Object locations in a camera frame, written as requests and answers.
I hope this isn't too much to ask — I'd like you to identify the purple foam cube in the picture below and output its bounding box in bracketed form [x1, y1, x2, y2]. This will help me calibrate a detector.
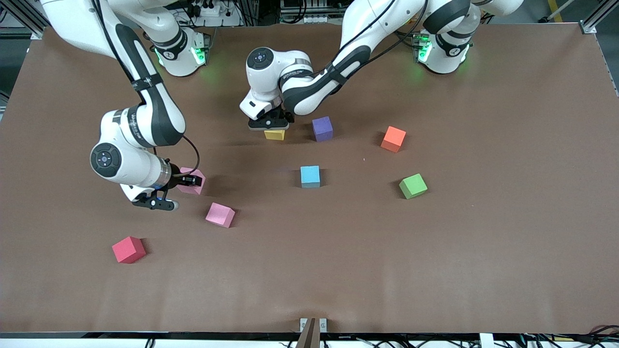
[311, 116, 334, 143]

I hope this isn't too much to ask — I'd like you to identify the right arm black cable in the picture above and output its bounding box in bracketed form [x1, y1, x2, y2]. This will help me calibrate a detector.
[182, 135, 201, 175]

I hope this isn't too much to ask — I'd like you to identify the orange foam cube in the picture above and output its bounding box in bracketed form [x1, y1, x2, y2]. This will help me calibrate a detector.
[380, 126, 407, 153]

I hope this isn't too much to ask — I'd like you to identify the light blue foam cube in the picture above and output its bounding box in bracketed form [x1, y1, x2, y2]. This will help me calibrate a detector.
[300, 165, 321, 189]

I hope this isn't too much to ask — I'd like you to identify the white power strip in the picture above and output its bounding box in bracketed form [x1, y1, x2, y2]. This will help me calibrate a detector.
[191, 0, 238, 28]

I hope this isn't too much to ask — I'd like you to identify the table edge camera bracket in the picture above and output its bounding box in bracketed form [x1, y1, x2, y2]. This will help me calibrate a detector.
[299, 317, 328, 348]

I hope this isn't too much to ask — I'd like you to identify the green foam cube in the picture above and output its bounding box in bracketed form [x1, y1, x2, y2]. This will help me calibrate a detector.
[398, 173, 428, 200]

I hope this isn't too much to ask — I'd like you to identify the pink foam cube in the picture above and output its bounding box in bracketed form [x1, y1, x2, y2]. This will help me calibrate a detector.
[176, 167, 206, 196]
[205, 202, 236, 229]

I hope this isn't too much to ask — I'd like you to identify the brown table cover mat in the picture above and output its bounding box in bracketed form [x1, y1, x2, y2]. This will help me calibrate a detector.
[0, 23, 619, 334]

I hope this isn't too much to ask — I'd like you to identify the red foam cube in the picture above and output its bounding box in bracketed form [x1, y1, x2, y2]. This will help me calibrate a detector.
[112, 236, 147, 264]

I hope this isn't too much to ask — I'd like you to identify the tangled cables bundle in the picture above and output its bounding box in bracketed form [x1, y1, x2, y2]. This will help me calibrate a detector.
[498, 325, 619, 348]

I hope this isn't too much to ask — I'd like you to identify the aluminium frame post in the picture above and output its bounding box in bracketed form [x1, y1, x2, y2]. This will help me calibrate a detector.
[579, 0, 619, 35]
[0, 0, 45, 40]

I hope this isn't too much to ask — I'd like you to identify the grey equipment rack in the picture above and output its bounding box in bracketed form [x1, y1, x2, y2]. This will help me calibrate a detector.
[280, 0, 350, 25]

